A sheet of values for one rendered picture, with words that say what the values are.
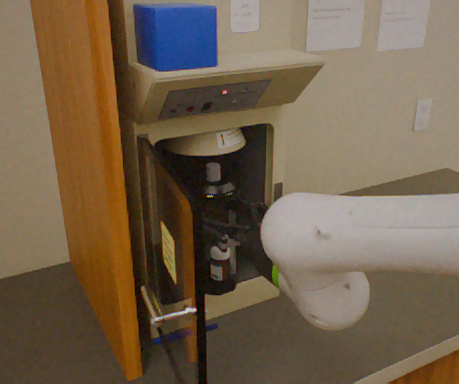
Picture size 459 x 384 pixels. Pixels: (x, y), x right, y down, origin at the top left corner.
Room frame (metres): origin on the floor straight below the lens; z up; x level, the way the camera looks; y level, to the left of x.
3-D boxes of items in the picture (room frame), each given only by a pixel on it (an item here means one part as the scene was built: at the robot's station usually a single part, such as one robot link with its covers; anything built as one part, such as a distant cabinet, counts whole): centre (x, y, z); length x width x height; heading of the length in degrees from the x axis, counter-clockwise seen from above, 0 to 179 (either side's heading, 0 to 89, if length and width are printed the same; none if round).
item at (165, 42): (0.83, 0.09, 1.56); 0.10 x 0.10 x 0.09; 29
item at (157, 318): (0.62, 0.10, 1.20); 0.10 x 0.05 x 0.03; 21
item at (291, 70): (0.88, 0.01, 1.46); 0.32 x 0.12 x 0.10; 119
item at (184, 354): (0.70, 0.10, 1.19); 0.30 x 0.01 x 0.40; 21
